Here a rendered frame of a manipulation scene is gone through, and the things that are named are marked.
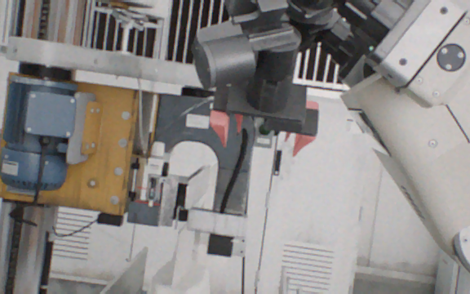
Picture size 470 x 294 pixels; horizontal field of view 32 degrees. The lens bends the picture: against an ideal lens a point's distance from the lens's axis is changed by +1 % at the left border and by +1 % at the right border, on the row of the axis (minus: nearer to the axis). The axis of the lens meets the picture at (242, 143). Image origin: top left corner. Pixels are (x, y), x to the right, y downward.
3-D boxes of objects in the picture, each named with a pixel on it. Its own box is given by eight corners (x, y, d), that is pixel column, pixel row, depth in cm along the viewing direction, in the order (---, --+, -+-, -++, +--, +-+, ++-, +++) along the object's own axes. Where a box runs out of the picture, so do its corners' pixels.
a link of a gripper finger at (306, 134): (260, 131, 117) (268, 82, 111) (310, 138, 117) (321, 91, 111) (256, 167, 113) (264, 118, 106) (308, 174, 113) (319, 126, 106)
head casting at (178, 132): (243, 216, 203) (259, 96, 201) (144, 202, 204) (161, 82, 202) (248, 202, 233) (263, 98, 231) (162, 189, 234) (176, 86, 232)
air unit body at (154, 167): (161, 208, 198) (169, 144, 197) (141, 206, 198) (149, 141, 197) (163, 206, 203) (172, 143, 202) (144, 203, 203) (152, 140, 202)
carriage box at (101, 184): (122, 216, 204) (139, 89, 202) (-14, 197, 205) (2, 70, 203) (139, 204, 228) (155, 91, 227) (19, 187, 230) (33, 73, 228)
